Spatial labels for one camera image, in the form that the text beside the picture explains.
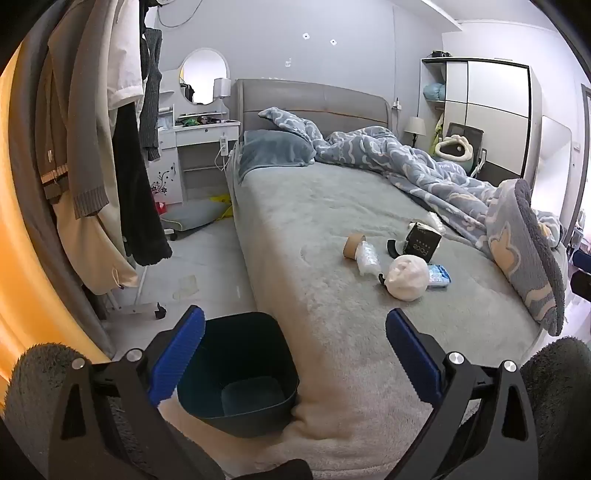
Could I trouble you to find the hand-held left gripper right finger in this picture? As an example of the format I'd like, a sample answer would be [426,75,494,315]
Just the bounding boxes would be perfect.
[385,307,539,480]

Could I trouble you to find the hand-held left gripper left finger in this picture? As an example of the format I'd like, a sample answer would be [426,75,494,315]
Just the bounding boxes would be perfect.
[48,305,206,480]

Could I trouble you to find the dark blue plastic bin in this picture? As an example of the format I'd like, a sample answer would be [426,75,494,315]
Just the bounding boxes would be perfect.
[177,311,300,438]

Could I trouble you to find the white plastic bag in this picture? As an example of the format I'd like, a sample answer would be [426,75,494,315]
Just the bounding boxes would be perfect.
[385,254,430,302]

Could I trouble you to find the blue wet wipes packet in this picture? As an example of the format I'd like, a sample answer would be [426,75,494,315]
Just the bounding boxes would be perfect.
[427,263,451,289]

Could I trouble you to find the black cardboard box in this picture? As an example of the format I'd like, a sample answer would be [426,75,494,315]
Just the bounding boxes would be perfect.
[403,222,443,261]

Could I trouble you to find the white clothes rack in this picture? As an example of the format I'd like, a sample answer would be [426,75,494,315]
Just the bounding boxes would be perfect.
[108,268,167,320]

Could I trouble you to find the crumpled clear plastic bottle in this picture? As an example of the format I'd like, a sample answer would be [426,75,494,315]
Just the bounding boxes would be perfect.
[355,240,383,276]

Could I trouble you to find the cardboard tape roll core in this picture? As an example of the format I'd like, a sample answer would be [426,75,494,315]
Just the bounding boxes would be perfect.
[342,234,367,259]

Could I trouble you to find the cream garment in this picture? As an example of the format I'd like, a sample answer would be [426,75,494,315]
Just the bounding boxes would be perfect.
[51,115,139,296]

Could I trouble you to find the grey cushioned stool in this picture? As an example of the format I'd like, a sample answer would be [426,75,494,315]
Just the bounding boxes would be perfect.
[159,199,228,241]

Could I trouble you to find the person's left leg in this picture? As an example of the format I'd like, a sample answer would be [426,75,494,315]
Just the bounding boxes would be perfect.
[2,342,153,480]

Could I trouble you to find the person's leg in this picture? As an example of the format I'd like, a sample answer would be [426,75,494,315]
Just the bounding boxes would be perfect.
[521,336,591,480]
[2,342,153,480]

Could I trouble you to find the person's right leg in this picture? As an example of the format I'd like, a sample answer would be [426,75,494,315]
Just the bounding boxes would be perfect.
[521,336,591,480]

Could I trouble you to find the black pants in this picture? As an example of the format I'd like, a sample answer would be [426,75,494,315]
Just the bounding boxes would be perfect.
[112,98,173,267]

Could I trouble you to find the bed with grey fleece sheet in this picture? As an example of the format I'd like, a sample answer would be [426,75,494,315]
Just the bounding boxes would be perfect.
[157,78,573,480]

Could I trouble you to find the blue patterned fleece blanket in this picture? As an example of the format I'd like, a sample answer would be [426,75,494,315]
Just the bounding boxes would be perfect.
[257,107,570,337]

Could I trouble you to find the hanging clothes on rack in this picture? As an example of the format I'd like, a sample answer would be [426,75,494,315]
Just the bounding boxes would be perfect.
[9,14,116,361]

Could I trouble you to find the white plush pet bed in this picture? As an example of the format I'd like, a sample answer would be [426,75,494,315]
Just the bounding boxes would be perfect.
[434,134,474,162]

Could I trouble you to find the white dressing table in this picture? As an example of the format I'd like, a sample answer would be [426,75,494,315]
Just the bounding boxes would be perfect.
[157,69,241,204]

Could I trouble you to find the grey-brown knit sweater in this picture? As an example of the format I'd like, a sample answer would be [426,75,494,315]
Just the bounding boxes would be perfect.
[34,28,112,220]

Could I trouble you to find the blue-grey pillow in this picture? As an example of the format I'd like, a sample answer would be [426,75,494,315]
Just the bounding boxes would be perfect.
[238,129,317,185]

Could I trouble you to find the black chair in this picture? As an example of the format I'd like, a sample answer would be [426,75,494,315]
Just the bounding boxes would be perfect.
[443,122,486,176]

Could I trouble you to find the bedside lamp with white shade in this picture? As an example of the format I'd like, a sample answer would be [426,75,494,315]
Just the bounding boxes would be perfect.
[404,116,426,149]

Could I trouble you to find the white panel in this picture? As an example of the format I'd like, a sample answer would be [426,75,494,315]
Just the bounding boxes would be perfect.
[538,115,573,222]

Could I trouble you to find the grey knit scarf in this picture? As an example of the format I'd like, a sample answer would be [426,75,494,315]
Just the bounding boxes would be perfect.
[137,27,163,162]

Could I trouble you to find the white wardrobe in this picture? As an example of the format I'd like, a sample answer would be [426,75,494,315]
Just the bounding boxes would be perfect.
[420,56,543,181]

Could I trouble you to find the oval mirror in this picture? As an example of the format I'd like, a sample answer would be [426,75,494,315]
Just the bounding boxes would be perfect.
[179,49,230,106]

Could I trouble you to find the white shirt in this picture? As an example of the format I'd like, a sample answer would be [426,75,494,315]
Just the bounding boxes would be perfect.
[48,0,145,112]

